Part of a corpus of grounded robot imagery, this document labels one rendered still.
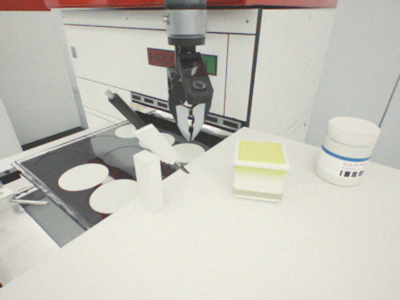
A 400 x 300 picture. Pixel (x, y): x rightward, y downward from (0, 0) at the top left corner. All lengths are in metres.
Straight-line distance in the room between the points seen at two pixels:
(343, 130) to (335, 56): 1.64
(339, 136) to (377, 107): 1.66
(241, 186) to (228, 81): 0.32
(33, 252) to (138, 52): 0.59
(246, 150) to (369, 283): 0.20
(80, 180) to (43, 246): 0.15
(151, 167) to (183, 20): 0.26
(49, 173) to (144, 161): 0.36
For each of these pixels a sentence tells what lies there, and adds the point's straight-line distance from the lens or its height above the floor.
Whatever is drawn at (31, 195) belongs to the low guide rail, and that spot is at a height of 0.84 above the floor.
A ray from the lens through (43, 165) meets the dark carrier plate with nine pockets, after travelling 0.68.
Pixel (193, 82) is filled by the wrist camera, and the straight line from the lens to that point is 0.42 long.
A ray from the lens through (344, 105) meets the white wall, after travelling 2.09.
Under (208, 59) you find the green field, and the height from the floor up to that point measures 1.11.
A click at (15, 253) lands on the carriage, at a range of 0.51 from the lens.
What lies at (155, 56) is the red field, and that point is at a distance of 0.77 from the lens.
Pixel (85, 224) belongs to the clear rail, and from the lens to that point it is 0.47.
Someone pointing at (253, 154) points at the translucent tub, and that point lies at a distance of 0.36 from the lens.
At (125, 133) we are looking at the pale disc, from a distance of 0.76.
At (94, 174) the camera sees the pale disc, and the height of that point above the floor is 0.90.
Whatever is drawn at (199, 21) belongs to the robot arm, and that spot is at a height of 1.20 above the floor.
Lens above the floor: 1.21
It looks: 29 degrees down
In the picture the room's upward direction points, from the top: straight up
